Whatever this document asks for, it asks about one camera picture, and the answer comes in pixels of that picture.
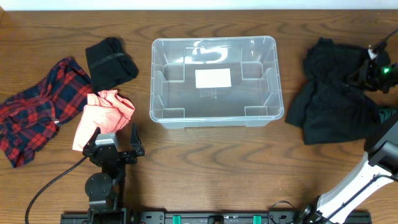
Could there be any pink crumpled garment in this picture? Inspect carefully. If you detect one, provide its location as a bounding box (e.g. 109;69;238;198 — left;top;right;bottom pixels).
72;90;136;152

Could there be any black folded garment with band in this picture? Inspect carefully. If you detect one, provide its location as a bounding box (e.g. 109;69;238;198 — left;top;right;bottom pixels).
85;37;139;93

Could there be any white label in bin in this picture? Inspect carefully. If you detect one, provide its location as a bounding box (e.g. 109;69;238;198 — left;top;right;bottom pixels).
195;68;231;88

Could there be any dark green garment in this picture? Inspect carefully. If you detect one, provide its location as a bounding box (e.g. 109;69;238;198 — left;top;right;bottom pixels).
378;106;397;123

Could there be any red navy plaid shirt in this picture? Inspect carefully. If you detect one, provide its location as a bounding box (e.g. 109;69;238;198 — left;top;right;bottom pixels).
1;57;92;168

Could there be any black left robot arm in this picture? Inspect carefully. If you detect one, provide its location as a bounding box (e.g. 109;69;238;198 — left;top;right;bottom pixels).
82;124;145;224

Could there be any large black garment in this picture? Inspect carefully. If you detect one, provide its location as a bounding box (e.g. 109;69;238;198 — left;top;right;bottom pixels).
285;38;381;145

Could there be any clear plastic storage bin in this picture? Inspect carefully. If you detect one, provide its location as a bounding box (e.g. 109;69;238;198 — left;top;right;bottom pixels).
149;35;284;129

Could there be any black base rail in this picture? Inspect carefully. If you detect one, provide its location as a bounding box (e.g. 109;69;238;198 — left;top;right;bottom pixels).
60;210;373;224

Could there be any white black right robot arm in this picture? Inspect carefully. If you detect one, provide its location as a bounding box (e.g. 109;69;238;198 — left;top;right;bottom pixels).
293;113;397;223

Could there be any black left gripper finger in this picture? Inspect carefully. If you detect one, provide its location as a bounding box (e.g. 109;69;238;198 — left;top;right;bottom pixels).
82;127;101;156
130;123;145;157

